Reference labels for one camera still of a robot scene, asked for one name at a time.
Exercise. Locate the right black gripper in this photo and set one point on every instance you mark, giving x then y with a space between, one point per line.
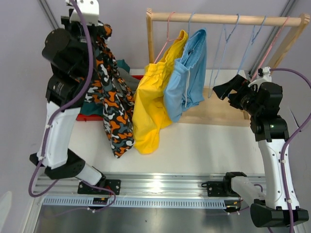
237 84

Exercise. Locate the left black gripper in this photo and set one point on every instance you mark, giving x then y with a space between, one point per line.
68 24

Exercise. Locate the light blue shorts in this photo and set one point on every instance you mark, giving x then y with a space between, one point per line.
185 87

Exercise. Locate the camouflage patterned shorts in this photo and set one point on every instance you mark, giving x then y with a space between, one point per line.
109 90

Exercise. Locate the grey shorts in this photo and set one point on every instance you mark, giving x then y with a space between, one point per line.
130 81

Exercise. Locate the dark green shorts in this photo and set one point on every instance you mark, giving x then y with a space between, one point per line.
95 109

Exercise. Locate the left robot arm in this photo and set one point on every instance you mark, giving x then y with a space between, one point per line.
66 49

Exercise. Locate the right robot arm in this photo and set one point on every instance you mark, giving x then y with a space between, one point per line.
278 206

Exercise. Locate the pink hanger under yellow shorts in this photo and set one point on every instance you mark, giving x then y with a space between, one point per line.
168 39

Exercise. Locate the yellow shorts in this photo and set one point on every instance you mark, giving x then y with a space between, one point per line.
150 114

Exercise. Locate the wooden clothes rack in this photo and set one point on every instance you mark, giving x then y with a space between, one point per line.
214 111

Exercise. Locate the red plastic bin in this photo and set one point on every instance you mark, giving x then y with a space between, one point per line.
85 118

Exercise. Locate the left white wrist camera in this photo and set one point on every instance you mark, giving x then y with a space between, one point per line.
89 9

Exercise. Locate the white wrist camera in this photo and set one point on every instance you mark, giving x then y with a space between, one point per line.
264 75
89 9

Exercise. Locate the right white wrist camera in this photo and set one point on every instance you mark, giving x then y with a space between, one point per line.
264 75

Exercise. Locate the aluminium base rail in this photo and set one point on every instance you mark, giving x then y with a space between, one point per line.
146 185

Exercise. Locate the white slotted cable duct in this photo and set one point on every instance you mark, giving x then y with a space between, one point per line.
135 202

